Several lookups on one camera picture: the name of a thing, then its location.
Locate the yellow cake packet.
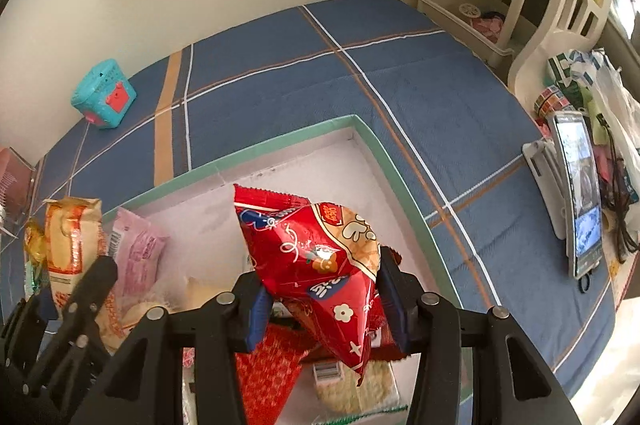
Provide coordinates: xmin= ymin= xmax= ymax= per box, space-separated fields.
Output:
xmin=23 ymin=218 xmax=47 ymax=297

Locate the clear steamed bun packet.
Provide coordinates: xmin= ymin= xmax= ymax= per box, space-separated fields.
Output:
xmin=120 ymin=277 xmax=233 ymax=334

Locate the clear round cracker packet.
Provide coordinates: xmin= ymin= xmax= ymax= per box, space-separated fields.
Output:
xmin=312 ymin=361 xmax=400 ymax=415

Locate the red white milk biscuit packet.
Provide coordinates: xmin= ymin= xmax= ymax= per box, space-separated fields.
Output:
xmin=299 ymin=248 xmax=409 ymax=363

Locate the orange white bread packet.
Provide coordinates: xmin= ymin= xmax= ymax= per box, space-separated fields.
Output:
xmin=44 ymin=196 xmax=106 ymax=315

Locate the red crinkled snack bag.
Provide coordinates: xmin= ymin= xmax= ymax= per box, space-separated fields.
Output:
xmin=233 ymin=184 xmax=385 ymax=379

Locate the red patterned packet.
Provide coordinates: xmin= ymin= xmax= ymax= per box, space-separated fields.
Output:
xmin=235 ymin=323 xmax=317 ymax=425

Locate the pink snack packet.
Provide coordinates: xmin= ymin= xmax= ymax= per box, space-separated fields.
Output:
xmin=108 ymin=207 xmax=169 ymax=310

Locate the pink flower bouquet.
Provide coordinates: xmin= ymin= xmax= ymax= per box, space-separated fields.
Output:
xmin=0 ymin=148 xmax=36 ymax=237

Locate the teal rimmed white tray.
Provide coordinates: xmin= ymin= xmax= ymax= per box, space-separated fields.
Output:
xmin=124 ymin=116 xmax=459 ymax=309

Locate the blue plaid tablecloth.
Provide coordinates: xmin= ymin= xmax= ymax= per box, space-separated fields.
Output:
xmin=171 ymin=0 xmax=614 ymax=393

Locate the smartphone on stand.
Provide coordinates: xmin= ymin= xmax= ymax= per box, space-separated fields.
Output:
xmin=548 ymin=111 xmax=603 ymax=280

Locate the teal toy chest box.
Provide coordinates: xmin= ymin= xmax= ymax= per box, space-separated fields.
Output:
xmin=70 ymin=59 xmax=137 ymax=129

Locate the clutter beside table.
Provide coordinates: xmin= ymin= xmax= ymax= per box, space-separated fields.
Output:
xmin=523 ymin=49 xmax=639 ymax=292

